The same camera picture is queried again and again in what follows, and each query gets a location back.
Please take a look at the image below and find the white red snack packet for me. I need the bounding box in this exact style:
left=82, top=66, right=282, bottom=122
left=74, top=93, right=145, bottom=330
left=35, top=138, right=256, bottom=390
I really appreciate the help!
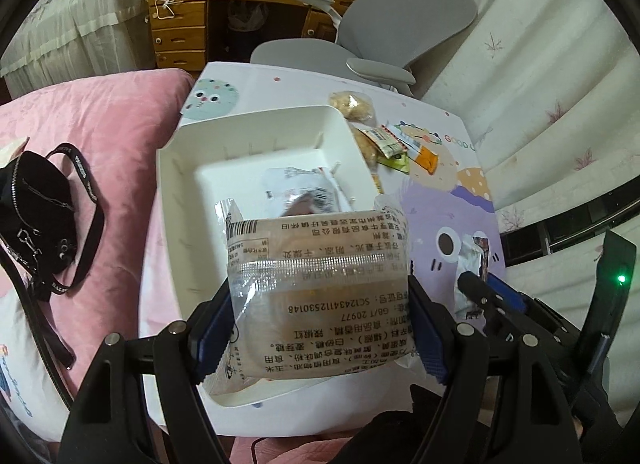
left=360, top=125, right=408, bottom=157

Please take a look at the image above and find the white printed pillow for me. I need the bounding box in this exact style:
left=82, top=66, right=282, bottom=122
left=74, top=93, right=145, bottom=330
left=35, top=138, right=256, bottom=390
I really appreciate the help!
left=0, top=289, right=76, bottom=445

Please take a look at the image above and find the white floral curtain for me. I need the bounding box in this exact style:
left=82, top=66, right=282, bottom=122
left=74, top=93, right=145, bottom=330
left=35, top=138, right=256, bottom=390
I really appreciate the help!
left=415, top=0, right=640, bottom=265

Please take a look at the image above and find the dark window frame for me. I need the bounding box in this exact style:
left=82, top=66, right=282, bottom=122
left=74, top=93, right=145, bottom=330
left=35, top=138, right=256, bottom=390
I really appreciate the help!
left=500, top=199, right=640, bottom=269

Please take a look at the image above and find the smooth yellow pastry clear bag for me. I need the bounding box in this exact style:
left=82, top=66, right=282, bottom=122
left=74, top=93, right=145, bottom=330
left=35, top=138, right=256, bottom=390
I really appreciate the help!
left=350, top=125, right=386, bottom=169

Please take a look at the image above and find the crumbly pastry clear bag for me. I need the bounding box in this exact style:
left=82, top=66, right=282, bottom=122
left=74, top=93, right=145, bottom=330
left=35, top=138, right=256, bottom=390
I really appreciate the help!
left=327, top=90, right=375, bottom=123

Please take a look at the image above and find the white plastic tray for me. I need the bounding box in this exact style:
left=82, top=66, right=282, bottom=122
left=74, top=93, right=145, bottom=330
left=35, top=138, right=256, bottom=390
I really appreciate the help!
left=155, top=104, right=381, bottom=410

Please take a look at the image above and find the pink blanket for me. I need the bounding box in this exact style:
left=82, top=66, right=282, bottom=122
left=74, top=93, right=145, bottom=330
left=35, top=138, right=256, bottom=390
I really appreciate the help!
left=0, top=68, right=196, bottom=464

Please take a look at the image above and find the grey office chair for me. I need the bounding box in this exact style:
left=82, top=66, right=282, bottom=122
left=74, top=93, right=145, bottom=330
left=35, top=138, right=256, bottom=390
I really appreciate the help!
left=250, top=0, right=491, bottom=97

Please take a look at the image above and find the white lace cover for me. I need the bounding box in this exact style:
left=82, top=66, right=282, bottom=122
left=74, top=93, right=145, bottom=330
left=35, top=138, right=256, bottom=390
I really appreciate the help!
left=0, top=0, right=161, bottom=99

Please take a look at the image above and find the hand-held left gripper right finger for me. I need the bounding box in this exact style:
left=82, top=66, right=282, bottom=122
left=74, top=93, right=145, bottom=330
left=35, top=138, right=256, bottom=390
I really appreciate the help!
left=407, top=276, right=584, bottom=464

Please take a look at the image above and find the person's black clothing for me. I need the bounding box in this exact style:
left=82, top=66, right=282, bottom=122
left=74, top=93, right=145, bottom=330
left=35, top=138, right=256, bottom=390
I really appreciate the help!
left=345, top=384, right=451, bottom=464

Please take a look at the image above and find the black handbag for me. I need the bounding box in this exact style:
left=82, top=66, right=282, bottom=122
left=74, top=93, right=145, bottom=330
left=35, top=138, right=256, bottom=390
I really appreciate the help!
left=0, top=144, right=106, bottom=370

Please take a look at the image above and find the green snack packet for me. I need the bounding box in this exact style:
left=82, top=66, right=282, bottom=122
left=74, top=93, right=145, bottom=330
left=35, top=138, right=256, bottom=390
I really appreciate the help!
left=377, top=151, right=412, bottom=175

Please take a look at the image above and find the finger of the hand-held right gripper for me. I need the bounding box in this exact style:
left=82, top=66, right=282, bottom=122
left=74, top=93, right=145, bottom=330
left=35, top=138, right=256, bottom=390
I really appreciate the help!
left=457, top=271, right=506, bottom=327
left=487, top=274, right=532, bottom=317

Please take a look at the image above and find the large brown bread packet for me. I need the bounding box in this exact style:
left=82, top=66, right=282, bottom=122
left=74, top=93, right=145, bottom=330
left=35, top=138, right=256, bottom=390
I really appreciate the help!
left=212, top=196, right=451, bottom=395

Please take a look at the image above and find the orange snack packet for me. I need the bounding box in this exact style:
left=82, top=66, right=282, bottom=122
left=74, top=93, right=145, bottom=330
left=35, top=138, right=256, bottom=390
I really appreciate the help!
left=410, top=144, right=440, bottom=175

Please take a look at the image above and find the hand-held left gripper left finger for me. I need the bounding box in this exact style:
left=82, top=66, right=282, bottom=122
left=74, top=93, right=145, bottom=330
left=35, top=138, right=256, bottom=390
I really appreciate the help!
left=60, top=288, right=234, bottom=464

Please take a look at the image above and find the dark red snack packet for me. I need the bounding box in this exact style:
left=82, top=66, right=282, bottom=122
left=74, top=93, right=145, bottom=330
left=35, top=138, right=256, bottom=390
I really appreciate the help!
left=451, top=235, right=492, bottom=321

